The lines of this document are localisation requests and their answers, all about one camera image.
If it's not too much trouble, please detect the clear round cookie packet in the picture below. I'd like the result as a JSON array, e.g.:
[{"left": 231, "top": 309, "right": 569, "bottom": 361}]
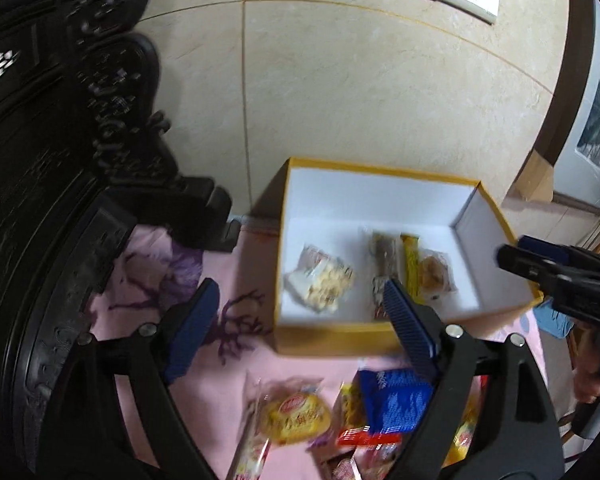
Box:
[{"left": 417, "top": 250, "right": 458, "bottom": 301}]

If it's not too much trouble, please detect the person's right hand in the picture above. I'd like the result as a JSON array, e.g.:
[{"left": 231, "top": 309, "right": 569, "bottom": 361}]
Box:
[{"left": 574, "top": 332, "right": 600, "bottom": 406}]

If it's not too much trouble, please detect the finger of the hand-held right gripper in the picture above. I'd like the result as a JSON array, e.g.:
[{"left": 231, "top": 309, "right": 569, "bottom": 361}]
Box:
[
  {"left": 495, "top": 244, "right": 566, "bottom": 282},
  {"left": 517, "top": 235, "right": 573, "bottom": 263}
]

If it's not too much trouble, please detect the yellow cardboard box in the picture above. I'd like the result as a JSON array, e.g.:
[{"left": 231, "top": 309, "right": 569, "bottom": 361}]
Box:
[{"left": 272, "top": 157, "right": 546, "bottom": 356}]

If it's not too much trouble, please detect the yellow snack bar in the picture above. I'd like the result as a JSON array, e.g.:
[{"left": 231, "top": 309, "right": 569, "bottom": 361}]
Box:
[{"left": 400, "top": 233, "right": 424, "bottom": 306}]

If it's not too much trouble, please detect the pink floral cloth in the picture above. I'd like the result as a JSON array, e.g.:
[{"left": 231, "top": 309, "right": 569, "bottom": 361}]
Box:
[{"left": 87, "top": 215, "right": 548, "bottom": 480}]

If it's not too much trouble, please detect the yellow round cake packet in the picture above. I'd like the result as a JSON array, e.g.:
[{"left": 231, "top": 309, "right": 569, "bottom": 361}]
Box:
[{"left": 250, "top": 377, "right": 333, "bottom": 448}]

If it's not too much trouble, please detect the blue snack packet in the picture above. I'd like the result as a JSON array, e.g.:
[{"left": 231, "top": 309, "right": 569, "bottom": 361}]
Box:
[{"left": 357, "top": 367, "right": 436, "bottom": 436}]

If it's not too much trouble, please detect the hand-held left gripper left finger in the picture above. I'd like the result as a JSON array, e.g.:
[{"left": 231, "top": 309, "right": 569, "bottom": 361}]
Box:
[{"left": 35, "top": 277, "right": 221, "bottom": 480}]

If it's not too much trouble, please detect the blue cloth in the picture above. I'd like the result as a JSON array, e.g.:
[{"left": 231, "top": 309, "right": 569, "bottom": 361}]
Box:
[{"left": 537, "top": 300, "right": 575, "bottom": 338}]

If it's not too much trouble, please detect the red white snack packet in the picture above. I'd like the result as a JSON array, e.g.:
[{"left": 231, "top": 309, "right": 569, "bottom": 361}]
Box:
[{"left": 327, "top": 446, "right": 398, "bottom": 480}]

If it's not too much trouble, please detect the long pale snack packet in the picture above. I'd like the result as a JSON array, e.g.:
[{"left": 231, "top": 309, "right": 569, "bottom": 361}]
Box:
[{"left": 227, "top": 435, "right": 272, "bottom": 480}]

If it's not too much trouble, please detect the white puffed snack packet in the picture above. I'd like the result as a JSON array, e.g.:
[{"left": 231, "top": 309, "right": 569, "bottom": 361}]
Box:
[{"left": 284, "top": 244, "right": 356, "bottom": 315}]

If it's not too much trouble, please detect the brown snack packet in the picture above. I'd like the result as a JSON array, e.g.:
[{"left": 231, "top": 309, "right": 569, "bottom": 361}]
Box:
[{"left": 365, "top": 230, "right": 406, "bottom": 321}]

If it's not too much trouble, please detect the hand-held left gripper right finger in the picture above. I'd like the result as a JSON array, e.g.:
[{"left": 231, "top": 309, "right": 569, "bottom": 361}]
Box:
[{"left": 382, "top": 279, "right": 566, "bottom": 480}]

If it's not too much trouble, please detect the dark carved wooden furniture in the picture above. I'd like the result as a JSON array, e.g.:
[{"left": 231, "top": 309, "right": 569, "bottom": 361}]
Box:
[{"left": 0, "top": 0, "right": 233, "bottom": 480}]

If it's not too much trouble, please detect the brown cardboard piece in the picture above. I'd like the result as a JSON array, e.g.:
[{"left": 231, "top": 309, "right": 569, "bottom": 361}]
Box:
[{"left": 507, "top": 150, "right": 556, "bottom": 203}]

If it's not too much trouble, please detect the yellow orange snack packet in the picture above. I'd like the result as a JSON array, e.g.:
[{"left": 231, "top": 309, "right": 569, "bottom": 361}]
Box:
[{"left": 442, "top": 392, "right": 481, "bottom": 468}]

